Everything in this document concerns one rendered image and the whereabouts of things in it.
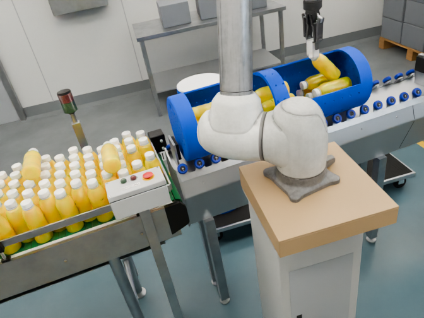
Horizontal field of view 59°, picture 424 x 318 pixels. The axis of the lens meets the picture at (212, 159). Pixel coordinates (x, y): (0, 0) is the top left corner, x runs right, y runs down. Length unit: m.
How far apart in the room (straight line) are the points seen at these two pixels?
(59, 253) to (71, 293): 1.08
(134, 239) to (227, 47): 0.85
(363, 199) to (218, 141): 0.46
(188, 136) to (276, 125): 0.48
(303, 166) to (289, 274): 0.38
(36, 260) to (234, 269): 1.24
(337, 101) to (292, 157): 0.68
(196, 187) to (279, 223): 0.60
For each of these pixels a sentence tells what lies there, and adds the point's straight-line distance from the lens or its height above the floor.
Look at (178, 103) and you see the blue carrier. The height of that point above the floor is 1.23.
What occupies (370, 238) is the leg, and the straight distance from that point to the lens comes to 2.54.
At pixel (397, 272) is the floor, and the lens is 2.45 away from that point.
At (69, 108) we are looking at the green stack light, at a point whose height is 1.18.
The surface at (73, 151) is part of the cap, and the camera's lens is 1.72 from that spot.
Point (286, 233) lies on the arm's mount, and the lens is 1.08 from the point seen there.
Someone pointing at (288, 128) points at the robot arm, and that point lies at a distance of 1.07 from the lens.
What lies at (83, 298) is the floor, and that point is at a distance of 2.57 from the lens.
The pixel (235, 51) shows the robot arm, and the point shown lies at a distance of 1.11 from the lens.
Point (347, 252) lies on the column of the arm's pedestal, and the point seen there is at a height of 0.84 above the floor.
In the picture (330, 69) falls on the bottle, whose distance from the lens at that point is 1.80.
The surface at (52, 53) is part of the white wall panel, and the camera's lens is 5.04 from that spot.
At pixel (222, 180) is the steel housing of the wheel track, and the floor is 0.86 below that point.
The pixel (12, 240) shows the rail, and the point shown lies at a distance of 1.55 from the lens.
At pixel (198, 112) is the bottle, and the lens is 1.57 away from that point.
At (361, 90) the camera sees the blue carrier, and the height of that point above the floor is 1.09.
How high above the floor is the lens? 1.83
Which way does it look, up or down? 33 degrees down
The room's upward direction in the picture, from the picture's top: 10 degrees counter-clockwise
